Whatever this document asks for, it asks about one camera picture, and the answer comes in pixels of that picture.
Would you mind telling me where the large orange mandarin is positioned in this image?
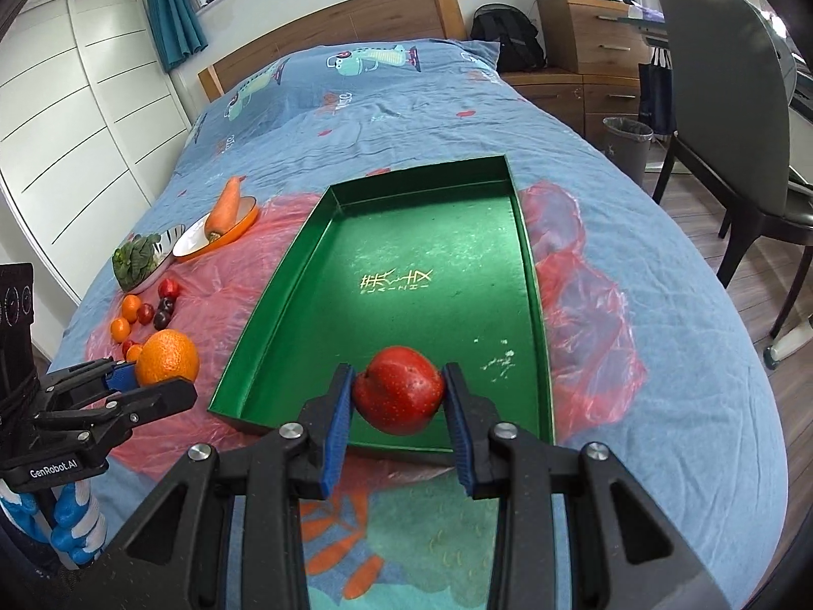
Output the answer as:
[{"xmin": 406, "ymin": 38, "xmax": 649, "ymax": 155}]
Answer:
[{"xmin": 135, "ymin": 329, "xmax": 200, "ymax": 386}]

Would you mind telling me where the dark purple plum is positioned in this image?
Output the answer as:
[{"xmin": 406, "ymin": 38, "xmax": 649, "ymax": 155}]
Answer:
[
  {"xmin": 153, "ymin": 309, "xmax": 172, "ymax": 330},
  {"xmin": 159, "ymin": 297, "xmax": 175, "ymax": 313}
]

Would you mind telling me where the left blue white gloved hand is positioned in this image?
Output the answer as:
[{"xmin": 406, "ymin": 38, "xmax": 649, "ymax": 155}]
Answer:
[{"xmin": 2, "ymin": 480, "xmax": 106, "ymax": 567}]

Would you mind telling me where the pink plastic sheet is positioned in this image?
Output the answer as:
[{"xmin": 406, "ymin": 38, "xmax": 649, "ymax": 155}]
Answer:
[{"xmin": 113, "ymin": 180, "xmax": 646, "ymax": 479}]

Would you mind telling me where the green leafy vegetable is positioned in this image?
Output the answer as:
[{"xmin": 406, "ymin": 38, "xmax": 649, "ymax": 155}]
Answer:
[{"xmin": 112, "ymin": 234, "xmax": 160, "ymax": 291}]

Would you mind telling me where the striped patterned bowl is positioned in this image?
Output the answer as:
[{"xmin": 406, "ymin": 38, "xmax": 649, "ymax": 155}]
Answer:
[{"xmin": 124, "ymin": 225, "xmax": 186, "ymax": 293}]

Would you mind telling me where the orange white shallow bowl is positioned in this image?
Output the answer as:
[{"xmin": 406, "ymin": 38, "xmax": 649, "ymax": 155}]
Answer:
[{"xmin": 172, "ymin": 194, "xmax": 262, "ymax": 263}]

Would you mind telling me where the orange carrot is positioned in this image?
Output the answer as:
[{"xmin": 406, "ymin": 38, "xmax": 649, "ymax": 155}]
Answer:
[{"xmin": 204, "ymin": 176, "xmax": 244, "ymax": 241}]

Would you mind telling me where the green rectangular tray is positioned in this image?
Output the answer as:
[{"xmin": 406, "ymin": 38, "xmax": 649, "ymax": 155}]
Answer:
[{"xmin": 209, "ymin": 156, "xmax": 555, "ymax": 441}]

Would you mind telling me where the blue cartoon bed sheet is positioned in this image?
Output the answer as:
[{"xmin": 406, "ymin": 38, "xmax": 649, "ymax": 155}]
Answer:
[{"xmin": 55, "ymin": 40, "xmax": 787, "ymax": 608}]

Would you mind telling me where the white wardrobe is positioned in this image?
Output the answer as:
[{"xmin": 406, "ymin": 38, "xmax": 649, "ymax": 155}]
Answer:
[{"xmin": 2, "ymin": 0, "xmax": 190, "ymax": 301}]

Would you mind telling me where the teal curtain left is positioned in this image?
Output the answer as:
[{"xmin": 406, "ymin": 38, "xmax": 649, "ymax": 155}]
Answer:
[{"xmin": 146, "ymin": 0, "xmax": 208, "ymax": 73}]

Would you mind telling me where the dark blue tote bag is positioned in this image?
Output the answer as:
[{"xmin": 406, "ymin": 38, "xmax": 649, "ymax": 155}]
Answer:
[{"xmin": 638, "ymin": 48, "xmax": 677, "ymax": 136}]

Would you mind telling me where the black backpack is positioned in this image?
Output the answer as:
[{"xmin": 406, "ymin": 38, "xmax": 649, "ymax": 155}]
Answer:
[{"xmin": 470, "ymin": 3, "xmax": 547, "ymax": 73}]

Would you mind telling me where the wooden drawer cabinet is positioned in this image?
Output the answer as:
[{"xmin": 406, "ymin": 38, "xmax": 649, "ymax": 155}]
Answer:
[{"xmin": 503, "ymin": 0, "xmax": 650, "ymax": 147}]

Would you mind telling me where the wooden headboard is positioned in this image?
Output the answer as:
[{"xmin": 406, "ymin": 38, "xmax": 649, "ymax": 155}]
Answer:
[{"xmin": 199, "ymin": 0, "xmax": 468, "ymax": 102}]

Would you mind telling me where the grey desk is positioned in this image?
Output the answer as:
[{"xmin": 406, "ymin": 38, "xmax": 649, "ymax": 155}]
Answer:
[{"xmin": 627, "ymin": 0, "xmax": 811, "ymax": 214}]

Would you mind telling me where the grey black chair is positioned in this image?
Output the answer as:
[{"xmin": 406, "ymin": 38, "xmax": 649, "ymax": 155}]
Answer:
[{"xmin": 653, "ymin": 0, "xmax": 811, "ymax": 336}]

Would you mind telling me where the wire mesh trash bin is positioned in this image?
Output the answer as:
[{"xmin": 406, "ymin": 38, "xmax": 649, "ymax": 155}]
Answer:
[{"xmin": 602, "ymin": 116, "xmax": 654, "ymax": 186}]

